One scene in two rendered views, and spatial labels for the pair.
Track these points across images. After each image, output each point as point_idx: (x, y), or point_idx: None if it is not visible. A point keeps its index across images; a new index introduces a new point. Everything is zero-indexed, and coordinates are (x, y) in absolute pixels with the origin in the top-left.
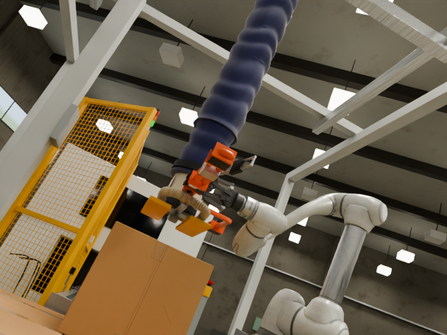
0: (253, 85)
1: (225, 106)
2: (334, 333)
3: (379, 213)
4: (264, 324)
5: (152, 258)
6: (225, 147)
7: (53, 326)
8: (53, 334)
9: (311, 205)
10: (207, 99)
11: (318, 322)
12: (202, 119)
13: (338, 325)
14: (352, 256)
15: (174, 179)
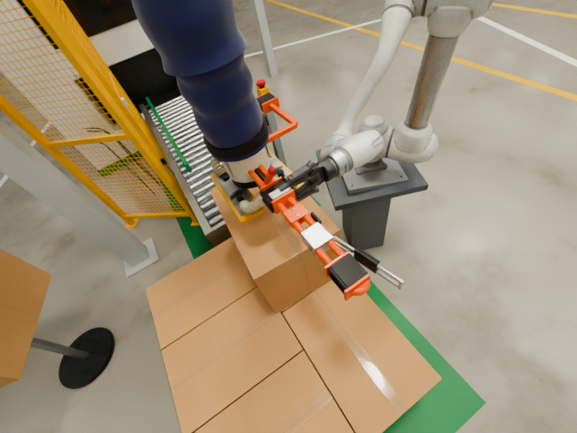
0: None
1: (197, 24)
2: (428, 155)
3: (489, 5)
4: None
5: (296, 265)
6: (355, 287)
7: (266, 305)
8: (285, 329)
9: (389, 56)
10: (142, 18)
11: (413, 152)
12: None
13: (431, 147)
14: (443, 76)
15: (228, 165)
